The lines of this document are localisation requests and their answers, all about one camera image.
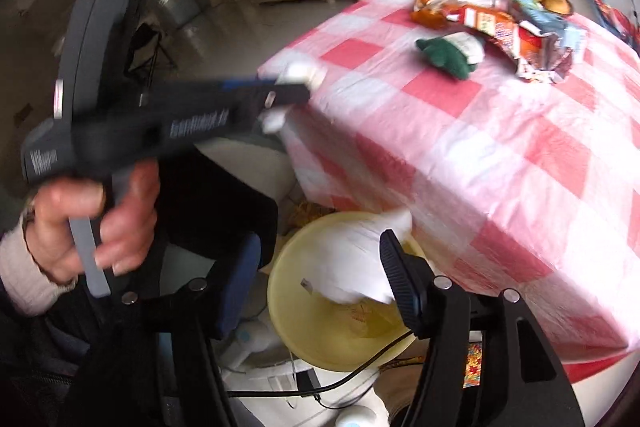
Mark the blue drink carton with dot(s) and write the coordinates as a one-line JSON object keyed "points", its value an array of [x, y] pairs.
{"points": [[543, 23]]}

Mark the red snack wrapper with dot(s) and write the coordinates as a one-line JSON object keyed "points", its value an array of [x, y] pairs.
{"points": [[538, 56]]}

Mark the person's left hand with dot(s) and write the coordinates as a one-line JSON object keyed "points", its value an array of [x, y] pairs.
{"points": [[127, 230]]}

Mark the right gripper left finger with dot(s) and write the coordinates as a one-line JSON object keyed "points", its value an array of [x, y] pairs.
{"points": [[240, 277]]}

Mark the green sock with label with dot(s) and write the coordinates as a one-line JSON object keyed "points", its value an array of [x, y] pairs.
{"points": [[458, 54]]}

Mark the white paper napkin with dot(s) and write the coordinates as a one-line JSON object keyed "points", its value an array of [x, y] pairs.
{"points": [[340, 257]]}

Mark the orange peel in bag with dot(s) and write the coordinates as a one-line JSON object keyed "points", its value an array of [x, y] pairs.
{"points": [[436, 14]]}

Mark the small yellow fruit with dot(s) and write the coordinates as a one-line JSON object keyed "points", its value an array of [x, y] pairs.
{"points": [[558, 7]]}

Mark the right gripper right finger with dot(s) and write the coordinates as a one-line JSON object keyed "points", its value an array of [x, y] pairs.
{"points": [[409, 277]]}

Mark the pink checkered tablecloth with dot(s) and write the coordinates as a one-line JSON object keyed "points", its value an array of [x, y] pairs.
{"points": [[510, 184]]}

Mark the yellow plastic basin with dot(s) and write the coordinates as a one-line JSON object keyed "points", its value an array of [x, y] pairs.
{"points": [[329, 335]]}

